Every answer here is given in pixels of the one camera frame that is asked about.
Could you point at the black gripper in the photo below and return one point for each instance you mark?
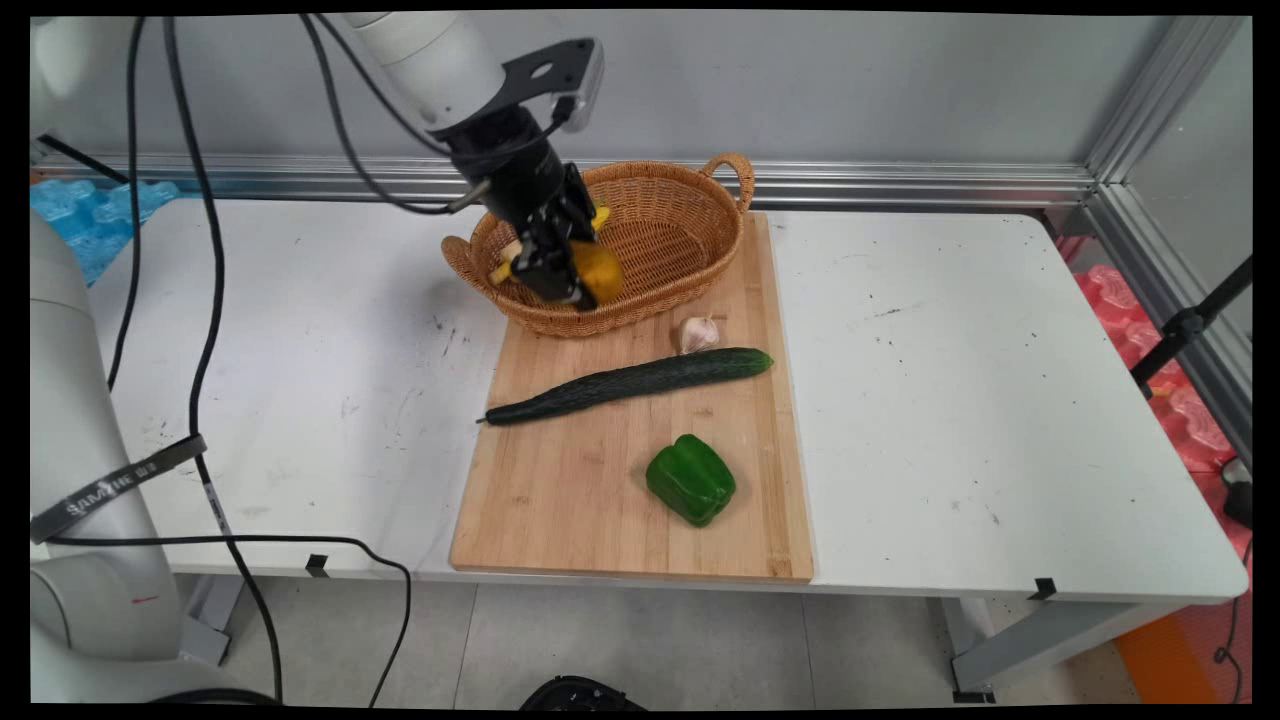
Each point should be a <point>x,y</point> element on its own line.
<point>520,170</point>

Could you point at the orange-yellow mango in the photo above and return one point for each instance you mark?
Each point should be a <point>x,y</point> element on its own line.
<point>598,272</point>

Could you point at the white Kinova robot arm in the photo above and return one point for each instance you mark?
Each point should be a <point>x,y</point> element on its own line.
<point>80,400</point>

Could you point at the yellow banana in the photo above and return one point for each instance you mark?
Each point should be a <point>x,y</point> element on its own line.
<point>499,271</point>

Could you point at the woven wicker basket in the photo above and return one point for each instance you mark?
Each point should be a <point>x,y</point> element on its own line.
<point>660,240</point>

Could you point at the long dark green cucumber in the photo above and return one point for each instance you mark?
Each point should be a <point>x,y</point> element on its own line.
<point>630,383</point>

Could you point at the garlic bulb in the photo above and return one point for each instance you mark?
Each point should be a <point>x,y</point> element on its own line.
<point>697,333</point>

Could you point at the bamboo cutting board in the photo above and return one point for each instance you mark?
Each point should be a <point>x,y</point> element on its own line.
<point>620,480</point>

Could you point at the green bell pepper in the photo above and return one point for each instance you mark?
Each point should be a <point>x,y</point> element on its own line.
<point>691,480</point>

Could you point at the black table clip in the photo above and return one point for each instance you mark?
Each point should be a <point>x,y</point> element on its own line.
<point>1043,588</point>
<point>317,565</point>

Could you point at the round black object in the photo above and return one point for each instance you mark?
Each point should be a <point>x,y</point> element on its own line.
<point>580,694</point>

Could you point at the blue foam mat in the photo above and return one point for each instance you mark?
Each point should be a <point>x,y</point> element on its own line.
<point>90,220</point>

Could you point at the black tripod stand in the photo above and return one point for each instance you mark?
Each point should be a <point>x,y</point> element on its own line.
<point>1185,325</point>

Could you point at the grey table leg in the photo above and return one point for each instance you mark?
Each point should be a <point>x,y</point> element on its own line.
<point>1050,640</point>

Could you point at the red foam mat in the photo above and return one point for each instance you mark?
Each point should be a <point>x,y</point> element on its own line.
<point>1190,420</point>

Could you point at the small black device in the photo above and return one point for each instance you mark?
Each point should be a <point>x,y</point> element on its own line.
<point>1238,502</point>

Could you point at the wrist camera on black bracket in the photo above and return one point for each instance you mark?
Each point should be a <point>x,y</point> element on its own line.
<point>560,70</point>

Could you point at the aluminium frame rail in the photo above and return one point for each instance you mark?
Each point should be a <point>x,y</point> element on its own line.
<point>800,182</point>

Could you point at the aluminium frame post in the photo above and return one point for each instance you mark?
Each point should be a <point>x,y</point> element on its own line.
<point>1160,130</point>

